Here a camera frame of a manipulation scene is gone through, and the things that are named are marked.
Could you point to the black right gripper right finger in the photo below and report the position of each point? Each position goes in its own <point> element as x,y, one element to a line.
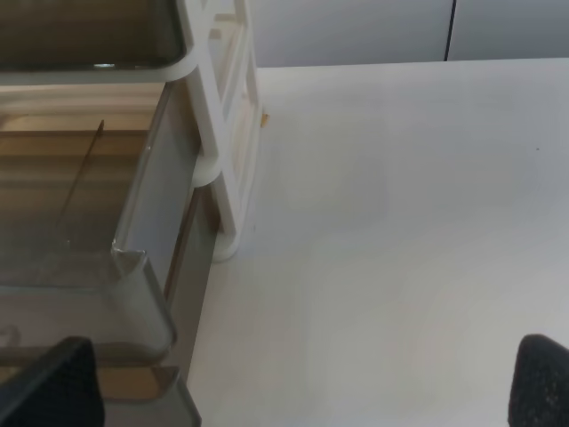
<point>539,390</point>

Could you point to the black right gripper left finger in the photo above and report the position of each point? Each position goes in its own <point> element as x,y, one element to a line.
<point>60,388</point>

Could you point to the smoky drawer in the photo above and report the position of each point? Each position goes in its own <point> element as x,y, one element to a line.
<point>143,331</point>
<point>85,35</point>
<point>89,168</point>

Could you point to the smoky bottom drawer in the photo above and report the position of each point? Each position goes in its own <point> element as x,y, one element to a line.
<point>143,331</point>

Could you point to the smoky top drawer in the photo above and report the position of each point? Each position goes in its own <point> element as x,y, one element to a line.
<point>85,35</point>

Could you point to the white drawer cabinet frame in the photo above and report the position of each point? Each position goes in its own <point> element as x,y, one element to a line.
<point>219,71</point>

